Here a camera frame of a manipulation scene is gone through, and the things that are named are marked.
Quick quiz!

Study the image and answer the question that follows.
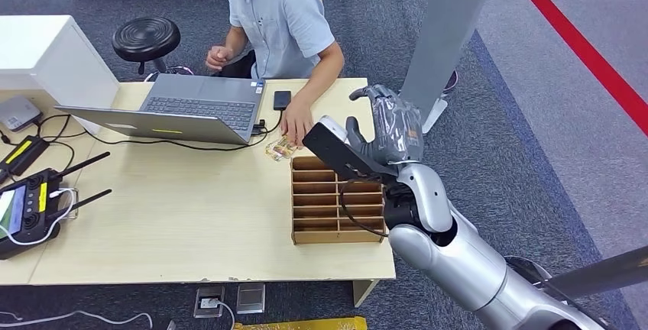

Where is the person's right hand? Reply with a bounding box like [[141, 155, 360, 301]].
[[206, 45, 235, 72]]

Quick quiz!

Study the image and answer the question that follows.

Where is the person's left hand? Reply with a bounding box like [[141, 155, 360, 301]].
[[280, 99, 315, 147]]

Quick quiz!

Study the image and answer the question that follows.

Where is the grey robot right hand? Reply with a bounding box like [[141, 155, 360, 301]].
[[346, 84, 426, 167]]

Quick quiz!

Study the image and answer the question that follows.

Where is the patterned card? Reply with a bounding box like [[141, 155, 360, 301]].
[[264, 136, 300, 162]]

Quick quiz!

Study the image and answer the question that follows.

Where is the person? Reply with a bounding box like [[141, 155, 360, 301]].
[[205, 0, 346, 147]]

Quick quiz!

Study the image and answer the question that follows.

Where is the wooden card organizer box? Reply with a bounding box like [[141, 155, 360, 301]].
[[290, 155, 387, 246]]

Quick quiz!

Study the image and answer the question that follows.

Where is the black phone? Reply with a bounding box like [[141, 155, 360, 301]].
[[273, 90, 293, 112]]

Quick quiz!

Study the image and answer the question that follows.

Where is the grey laptop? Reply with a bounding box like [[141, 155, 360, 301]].
[[54, 73, 267, 147]]

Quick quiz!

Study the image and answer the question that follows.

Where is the black round stool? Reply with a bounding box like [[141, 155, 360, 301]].
[[112, 16, 196, 83]]

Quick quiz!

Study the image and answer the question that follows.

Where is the grey floor kiosk stand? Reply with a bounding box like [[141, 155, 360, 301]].
[[398, 0, 500, 135]]

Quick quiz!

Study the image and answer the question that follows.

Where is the white cabinet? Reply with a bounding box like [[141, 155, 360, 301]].
[[0, 14, 121, 134]]

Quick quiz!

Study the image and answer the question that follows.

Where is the metal floor cover plate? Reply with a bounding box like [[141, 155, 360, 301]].
[[236, 282, 266, 315]]

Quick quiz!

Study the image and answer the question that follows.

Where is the floor socket box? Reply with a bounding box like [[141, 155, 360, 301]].
[[193, 286, 225, 319]]

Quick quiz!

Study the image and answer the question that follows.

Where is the red barrier belt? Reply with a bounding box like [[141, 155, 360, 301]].
[[502, 0, 648, 137]]

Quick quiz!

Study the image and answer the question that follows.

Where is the yellow flat object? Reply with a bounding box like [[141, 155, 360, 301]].
[[233, 316, 368, 330]]

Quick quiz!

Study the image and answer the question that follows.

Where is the grey flat router box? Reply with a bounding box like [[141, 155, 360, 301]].
[[0, 95, 43, 133]]

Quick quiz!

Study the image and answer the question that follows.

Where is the black battery yellow label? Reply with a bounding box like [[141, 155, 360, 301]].
[[0, 135, 50, 184]]

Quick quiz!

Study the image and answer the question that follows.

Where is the black remote controller with antennas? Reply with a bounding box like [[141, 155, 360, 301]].
[[0, 151, 113, 261]]

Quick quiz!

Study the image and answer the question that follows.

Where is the dark grey metal bar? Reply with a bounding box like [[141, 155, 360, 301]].
[[546, 245, 648, 294]]

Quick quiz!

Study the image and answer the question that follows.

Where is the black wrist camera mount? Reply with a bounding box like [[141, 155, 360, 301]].
[[303, 115, 398, 183]]

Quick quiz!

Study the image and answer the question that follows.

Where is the long black cable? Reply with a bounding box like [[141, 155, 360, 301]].
[[37, 110, 284, 153]]

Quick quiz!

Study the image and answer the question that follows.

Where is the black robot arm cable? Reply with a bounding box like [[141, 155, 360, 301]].
[[339, 178, 390, 239]]

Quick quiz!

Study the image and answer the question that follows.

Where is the white controller cable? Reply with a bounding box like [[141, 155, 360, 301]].
[[0, 188, 79, 247]]

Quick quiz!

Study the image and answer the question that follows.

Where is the white floor cable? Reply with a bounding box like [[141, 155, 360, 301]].
[[0, 309, 154, 330]]

